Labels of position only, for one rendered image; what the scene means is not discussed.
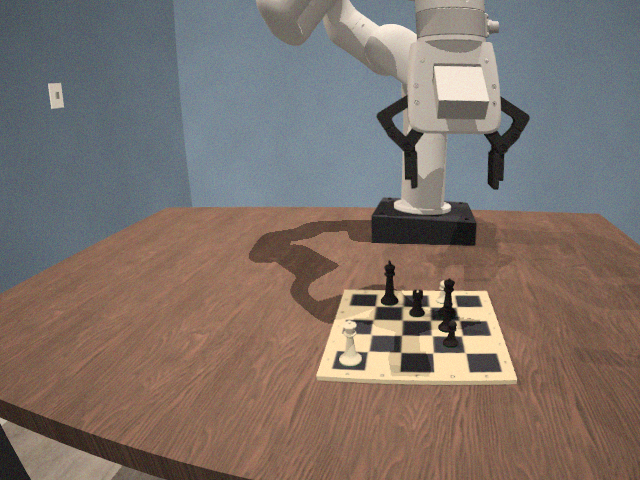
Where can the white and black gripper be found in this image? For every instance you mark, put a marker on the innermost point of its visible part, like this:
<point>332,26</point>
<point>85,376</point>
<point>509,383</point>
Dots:
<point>466,49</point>

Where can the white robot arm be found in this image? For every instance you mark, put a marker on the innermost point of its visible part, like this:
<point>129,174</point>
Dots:
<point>459,89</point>

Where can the white queen chess piece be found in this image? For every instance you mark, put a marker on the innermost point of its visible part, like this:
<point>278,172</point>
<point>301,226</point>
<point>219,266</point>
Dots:
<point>350,358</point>

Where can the cream chessboard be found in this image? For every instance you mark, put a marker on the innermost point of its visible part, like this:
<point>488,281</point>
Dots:
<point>397,348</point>

